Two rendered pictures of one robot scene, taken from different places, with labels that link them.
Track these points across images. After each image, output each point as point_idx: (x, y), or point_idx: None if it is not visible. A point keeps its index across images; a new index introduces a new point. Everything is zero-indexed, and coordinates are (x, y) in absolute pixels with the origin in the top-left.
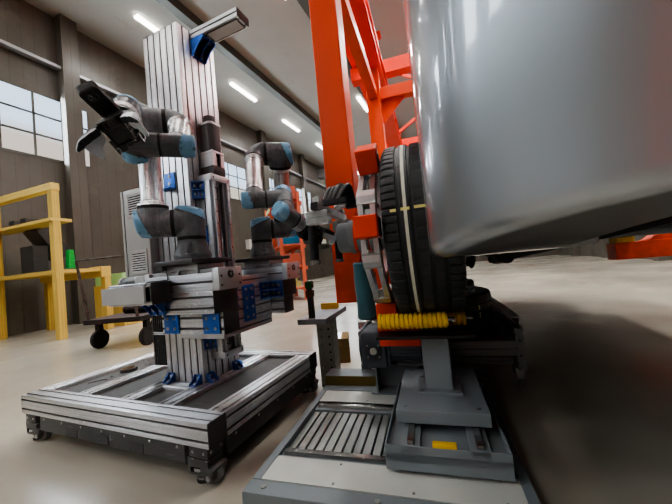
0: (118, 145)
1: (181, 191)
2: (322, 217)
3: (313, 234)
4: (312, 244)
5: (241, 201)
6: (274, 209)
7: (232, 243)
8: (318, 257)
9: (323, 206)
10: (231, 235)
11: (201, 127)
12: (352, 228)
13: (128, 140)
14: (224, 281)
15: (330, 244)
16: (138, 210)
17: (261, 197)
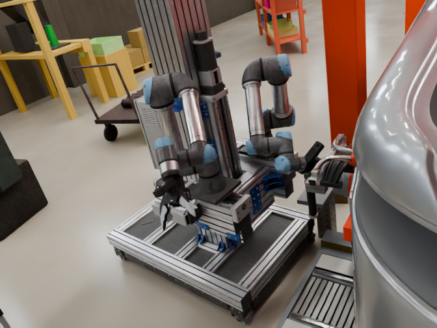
0: (177, 204)
1: None
2: (320, 190)
3: (311, 198)
4: (311, 205)
5: (247, 152)
6: (277, 164)
7: (236, 147)
8: (315, 213)
9: (321, 174)
10: (235, 140)
11: (196, 46)
12: (348, 185)
13: None
14: (240, 215)
15: None
16: None
17: (264, 149)
